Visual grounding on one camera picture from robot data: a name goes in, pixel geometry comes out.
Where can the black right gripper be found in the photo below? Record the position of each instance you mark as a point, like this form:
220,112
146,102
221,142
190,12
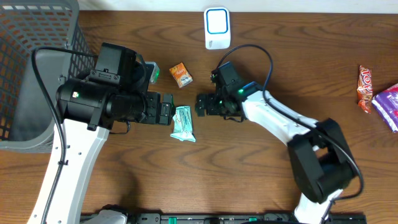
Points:
209,109

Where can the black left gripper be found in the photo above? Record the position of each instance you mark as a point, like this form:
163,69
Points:
166,108

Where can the teal snack wrapper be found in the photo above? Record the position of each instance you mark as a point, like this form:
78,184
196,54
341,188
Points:
183,126

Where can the small orange snack packet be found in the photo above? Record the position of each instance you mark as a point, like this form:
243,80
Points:
181,75

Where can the orange Top chocolate bar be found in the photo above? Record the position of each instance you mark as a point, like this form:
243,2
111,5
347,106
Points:
364,89

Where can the red purple liners pack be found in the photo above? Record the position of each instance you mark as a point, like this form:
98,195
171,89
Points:
385,103

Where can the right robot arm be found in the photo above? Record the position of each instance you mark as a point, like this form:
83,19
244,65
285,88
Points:
321,161

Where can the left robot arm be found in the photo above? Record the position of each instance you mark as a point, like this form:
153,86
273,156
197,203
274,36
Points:
84,110

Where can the white barcode scanner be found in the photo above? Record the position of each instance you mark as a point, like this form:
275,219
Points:
217,28

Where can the grey plastic mesh basket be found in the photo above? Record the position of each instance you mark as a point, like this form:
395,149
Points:
52,27

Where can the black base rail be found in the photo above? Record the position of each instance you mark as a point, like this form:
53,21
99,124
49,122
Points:
284,217

